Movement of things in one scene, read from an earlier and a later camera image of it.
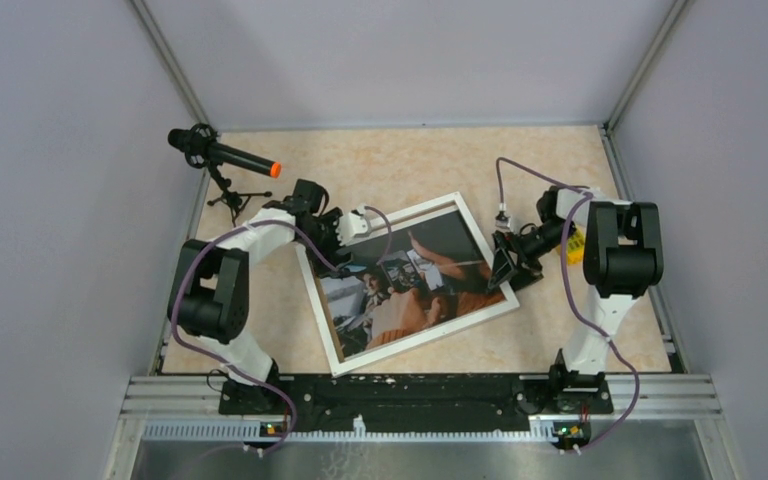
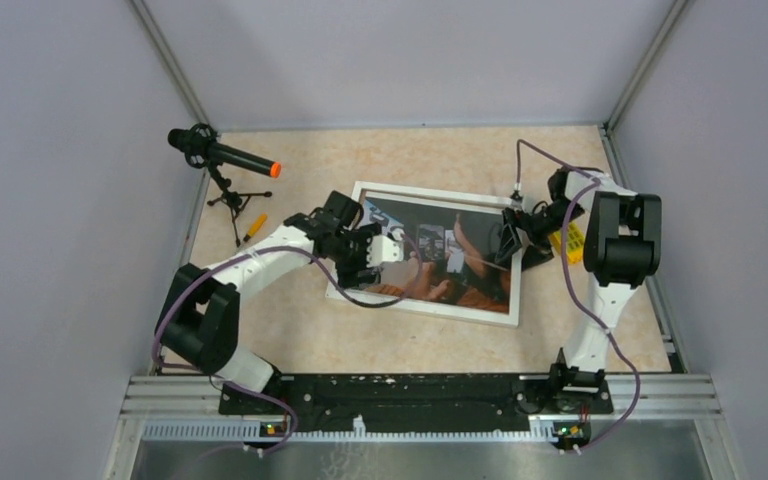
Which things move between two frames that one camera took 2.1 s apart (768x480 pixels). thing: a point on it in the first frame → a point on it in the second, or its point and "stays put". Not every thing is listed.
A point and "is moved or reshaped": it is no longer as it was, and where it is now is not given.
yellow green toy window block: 576,247 stays put
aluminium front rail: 199,400 stays put
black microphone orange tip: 201,148 stays put
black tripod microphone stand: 235,201 stays put
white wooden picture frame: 421,276 is moved or reshaped
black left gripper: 321,265 → 347,274
